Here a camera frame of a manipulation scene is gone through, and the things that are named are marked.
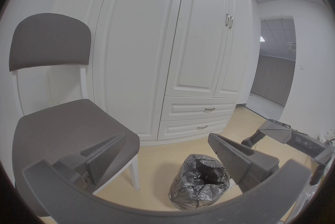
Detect white chair grey cushions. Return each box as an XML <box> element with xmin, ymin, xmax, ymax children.
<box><xmin>9</xmin><ymin>13</ymin><xmax>141</xmax><ymax>218</ymax></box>

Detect white wardrobe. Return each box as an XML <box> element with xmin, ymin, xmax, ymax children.
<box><xmin>51</xmin><ymin>0</ymin><xmax>253</xmax><ymax>147</ymax></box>

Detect grey curtain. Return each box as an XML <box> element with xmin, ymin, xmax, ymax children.
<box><xmin>251</xmin><ymin>55</ymin><xmax>296</xmax><ymax>107</ymax></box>

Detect black plastic bag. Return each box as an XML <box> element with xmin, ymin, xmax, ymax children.
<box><xmin>168</xmin><ymin>154</ymin><xmax>231</xmax><ymax>211</ymax></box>

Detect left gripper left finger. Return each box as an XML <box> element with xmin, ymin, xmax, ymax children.
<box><xmin>52</xmin><ymin>133</ymin><xmax>127</xmax><ymax>193</ymax></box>

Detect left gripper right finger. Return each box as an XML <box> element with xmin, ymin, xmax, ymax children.
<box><xmin>208</xmin><ymin>133</ymin><xmax>280</xmax><ymax>193</ymax></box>

